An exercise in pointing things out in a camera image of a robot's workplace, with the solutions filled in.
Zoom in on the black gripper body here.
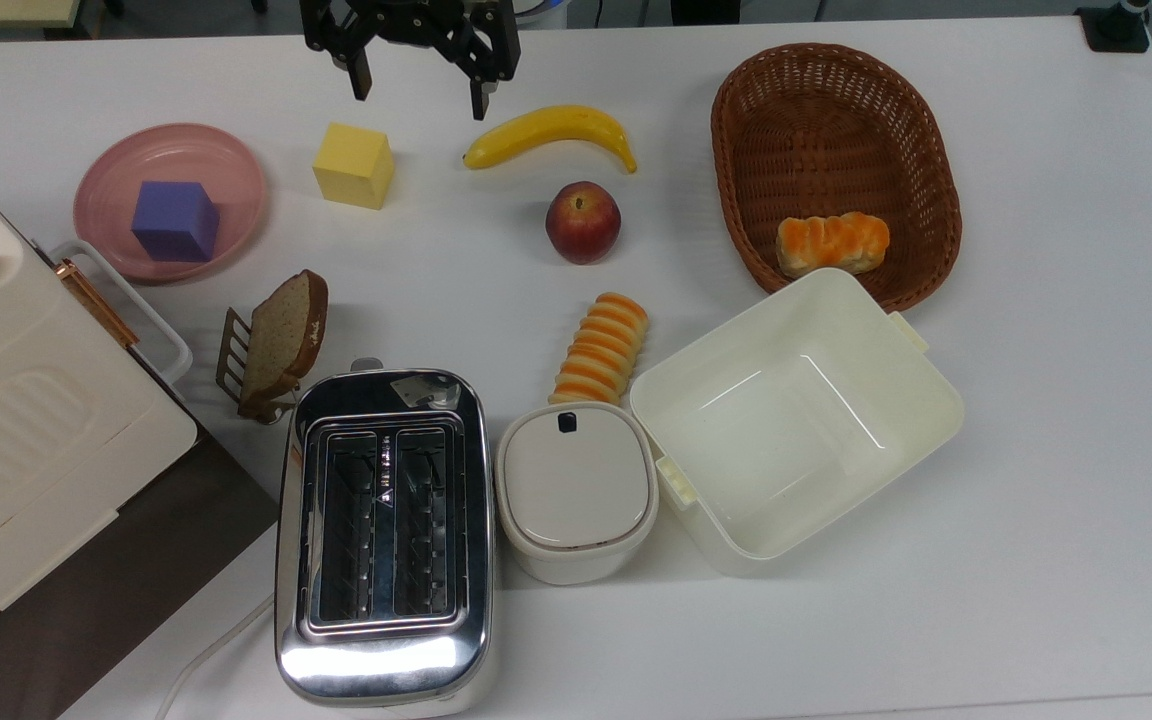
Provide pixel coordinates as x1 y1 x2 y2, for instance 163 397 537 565
334 0 499 49

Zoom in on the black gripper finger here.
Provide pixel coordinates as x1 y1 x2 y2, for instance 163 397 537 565
441 18 522 122
301 18 375 102

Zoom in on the yellow cube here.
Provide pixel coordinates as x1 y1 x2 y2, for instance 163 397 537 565
312 122 396 211

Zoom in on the purple cube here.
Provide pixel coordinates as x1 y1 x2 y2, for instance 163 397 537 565
131 180 220 264

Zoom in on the yellow banana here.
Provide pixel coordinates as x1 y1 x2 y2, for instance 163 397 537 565
463 105 638 175

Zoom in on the pink plate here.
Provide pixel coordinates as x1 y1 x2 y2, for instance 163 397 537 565
73 123 268 284

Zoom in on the red apple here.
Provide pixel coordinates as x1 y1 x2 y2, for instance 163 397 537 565
545 181 623 266

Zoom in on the brown toast slice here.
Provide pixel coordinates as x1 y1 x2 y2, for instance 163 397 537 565
239 269 329 416

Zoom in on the orange striped bread roll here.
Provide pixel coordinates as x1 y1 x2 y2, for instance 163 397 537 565
548 292 650 407

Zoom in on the brown toast rack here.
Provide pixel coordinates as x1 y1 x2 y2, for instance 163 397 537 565
216 308 302 426

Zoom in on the brown wicker basket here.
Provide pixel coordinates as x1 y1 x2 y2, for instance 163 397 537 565
711 43 964 314

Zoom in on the orange glazed bread roll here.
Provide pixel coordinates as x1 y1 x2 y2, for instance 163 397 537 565
775 211 891 279

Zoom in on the small white lidded bin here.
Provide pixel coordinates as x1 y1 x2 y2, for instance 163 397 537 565
494 402 660 586

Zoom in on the chrome and cream toaster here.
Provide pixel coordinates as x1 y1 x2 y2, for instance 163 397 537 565
274 358 497 719

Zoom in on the white square plastic container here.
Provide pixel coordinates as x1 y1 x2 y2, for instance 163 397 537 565
629 267 966 578

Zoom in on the cream toy cabinet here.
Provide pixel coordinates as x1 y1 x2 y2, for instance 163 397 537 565
0 150 199 656

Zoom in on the white drawer handle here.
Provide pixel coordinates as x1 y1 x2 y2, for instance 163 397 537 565
49 240 194 386

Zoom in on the copper cabinet door handle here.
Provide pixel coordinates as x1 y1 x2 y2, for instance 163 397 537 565
58 259 141 349

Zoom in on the white toaster power cable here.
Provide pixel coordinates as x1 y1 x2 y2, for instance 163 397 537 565
154 595 277 720

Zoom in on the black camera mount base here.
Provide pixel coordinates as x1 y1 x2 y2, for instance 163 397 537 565
1076 0 1152 54

